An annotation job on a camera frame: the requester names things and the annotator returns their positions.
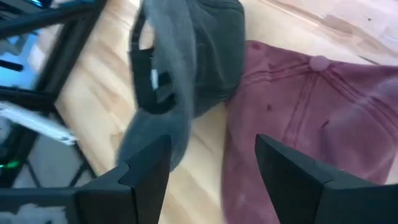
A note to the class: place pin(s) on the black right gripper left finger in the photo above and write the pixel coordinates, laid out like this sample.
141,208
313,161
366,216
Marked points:
140,189

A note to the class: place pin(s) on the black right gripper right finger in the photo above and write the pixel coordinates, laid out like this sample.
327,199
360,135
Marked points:
304,193

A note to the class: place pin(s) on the faded maroon baseball cap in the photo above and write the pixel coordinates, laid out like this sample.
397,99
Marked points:
311,130

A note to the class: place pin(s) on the white flat bar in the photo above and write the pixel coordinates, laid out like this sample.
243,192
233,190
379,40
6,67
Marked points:
34,122

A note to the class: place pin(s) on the dark grey baseball cap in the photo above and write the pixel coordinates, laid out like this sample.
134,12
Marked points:
199,56

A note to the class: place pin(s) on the black metal table frame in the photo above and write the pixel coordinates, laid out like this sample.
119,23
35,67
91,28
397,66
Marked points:
62,56

